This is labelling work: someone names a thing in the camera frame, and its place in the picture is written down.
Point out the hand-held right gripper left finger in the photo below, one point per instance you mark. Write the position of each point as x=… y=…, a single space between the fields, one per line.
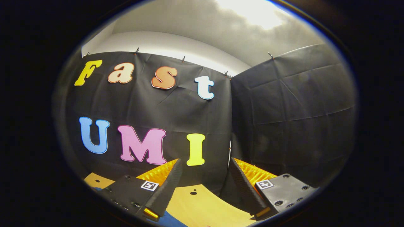
x=167 y=189

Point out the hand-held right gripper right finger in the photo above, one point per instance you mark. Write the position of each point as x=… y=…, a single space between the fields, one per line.
x=244 y=189

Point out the black backdrop cloth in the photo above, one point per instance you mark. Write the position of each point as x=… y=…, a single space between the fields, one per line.
x=284 y=110

